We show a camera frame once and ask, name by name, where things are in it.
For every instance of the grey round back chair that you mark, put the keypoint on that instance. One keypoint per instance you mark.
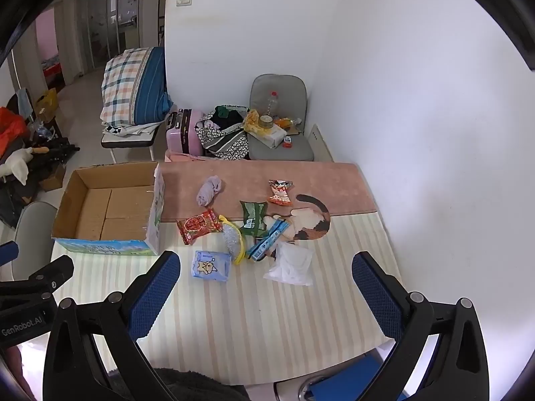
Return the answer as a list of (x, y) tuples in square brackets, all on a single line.
[(35, 221)]

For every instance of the white box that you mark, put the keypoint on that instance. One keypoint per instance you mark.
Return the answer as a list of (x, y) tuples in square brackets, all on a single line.
[(271, 138)]

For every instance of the black white patterned bag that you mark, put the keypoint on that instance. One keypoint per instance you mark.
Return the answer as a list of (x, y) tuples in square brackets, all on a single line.
[(221, 142)]

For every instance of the brown tape roll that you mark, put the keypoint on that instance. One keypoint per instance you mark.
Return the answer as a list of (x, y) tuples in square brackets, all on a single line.
[(266, 122)]

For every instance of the beige board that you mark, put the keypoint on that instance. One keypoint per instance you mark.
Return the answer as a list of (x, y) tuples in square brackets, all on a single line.
[(319, 142)]

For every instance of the yellow cardboard box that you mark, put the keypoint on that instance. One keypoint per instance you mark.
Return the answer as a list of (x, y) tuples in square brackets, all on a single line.
[(47, 104)]

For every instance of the dark fuzzy cloth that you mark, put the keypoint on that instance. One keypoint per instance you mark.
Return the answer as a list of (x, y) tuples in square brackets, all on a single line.
[(196, 386)]

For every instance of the brown cardboard box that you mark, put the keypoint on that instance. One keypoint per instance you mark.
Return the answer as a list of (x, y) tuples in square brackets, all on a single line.
[(53, 179)]

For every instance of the small red packet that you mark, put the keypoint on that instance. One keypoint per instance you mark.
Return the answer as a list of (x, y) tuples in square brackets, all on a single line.
[(287, 144)]

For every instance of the yellow plastic bag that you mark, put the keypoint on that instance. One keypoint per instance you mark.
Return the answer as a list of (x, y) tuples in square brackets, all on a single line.
[(252, 121)]

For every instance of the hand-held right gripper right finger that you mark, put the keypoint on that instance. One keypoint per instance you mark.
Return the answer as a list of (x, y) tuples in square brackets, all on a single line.
[(376, 296)]

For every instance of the pink suitcase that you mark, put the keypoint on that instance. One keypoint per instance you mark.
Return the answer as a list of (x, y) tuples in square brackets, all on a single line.
[(184, 133)]

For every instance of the black folding trolley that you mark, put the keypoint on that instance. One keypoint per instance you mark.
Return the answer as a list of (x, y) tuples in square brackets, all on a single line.
[(46, 158)]

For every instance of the orange cartoon snack packet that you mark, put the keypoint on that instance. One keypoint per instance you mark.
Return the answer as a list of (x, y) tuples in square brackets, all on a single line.
[(279, 193)]

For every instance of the yellow clear plastic pouch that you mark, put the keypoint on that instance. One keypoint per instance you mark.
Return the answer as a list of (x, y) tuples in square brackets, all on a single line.
[(233, 238)]

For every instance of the light blue cloth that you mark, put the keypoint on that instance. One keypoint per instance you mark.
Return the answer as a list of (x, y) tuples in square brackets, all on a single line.
[(24, 102)]

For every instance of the blue chair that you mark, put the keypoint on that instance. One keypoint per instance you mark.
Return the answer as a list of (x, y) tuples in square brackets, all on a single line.
[(351, 374)]

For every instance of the white plush goose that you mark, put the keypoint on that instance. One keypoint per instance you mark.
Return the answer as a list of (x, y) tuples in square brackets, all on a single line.
[(19, 165)]

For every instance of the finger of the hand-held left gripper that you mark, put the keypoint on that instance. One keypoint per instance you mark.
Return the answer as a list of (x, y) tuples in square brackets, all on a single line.
[(8, 253), (56, 269)]

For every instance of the folded plaid quilt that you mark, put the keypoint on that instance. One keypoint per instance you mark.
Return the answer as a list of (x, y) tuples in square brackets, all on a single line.
[(133, 87)]

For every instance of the pink cloth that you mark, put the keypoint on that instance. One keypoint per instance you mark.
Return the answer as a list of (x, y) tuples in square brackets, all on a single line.
[(179, 157)]

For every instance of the white plastic bag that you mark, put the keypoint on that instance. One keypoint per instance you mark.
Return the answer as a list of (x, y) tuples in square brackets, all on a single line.
[(290, 265)]

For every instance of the blue striped packet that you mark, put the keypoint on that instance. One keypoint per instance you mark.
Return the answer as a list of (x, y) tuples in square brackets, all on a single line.
[(267, 240)]

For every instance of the purple sock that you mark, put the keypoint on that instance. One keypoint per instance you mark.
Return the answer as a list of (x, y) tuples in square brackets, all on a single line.
[(209, 190)]

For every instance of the grey padded chair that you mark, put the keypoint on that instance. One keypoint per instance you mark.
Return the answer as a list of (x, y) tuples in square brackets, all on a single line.
[(278, 83)]

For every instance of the clear bottle red cap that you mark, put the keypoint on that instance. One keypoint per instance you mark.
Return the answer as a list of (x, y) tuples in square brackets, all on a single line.
[(273, 104)]

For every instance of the white seat metal chair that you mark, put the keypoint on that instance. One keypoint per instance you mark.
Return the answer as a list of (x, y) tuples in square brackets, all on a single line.
[(129, 138)]

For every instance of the blue tissue pack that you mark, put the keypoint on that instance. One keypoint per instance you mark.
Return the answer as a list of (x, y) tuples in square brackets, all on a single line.
[(210, 265)]

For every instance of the red plastic bag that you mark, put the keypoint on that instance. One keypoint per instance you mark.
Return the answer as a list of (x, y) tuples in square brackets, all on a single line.
[(10, 129)]

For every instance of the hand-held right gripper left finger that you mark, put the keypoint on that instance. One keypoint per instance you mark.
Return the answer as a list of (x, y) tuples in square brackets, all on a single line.
[(154, 294)]

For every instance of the green snack packet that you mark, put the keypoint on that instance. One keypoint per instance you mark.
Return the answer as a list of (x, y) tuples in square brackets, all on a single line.
[(253, 217)]

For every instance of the orange drink bottle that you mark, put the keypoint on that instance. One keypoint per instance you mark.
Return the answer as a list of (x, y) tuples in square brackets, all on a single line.
[(284, 123)]

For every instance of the person's left forearm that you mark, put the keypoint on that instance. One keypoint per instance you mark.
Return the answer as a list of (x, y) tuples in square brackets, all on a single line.
[(19, 371)]

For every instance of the red snack packet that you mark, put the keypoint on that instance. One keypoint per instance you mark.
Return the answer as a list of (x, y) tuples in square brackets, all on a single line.
[(198, 225)]

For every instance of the glass sliding door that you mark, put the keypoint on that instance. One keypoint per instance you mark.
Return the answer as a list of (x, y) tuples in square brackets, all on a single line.
[(104, 25)]

